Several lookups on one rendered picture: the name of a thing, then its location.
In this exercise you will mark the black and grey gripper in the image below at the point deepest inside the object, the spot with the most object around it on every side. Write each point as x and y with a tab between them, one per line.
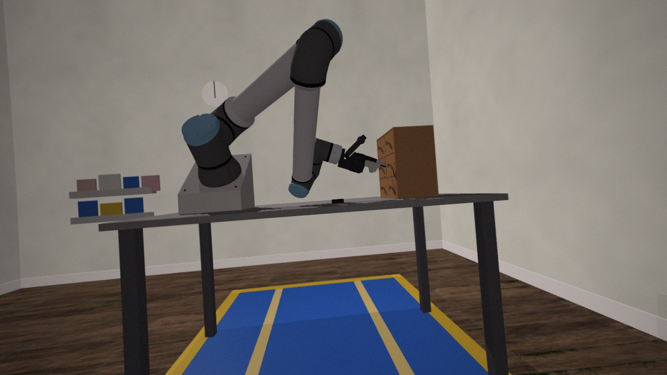
356	162

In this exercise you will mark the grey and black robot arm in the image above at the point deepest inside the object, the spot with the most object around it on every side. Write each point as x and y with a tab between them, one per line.
304	65

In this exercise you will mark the brown wooden chest of drawers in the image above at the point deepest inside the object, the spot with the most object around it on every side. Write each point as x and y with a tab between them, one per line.
415	159

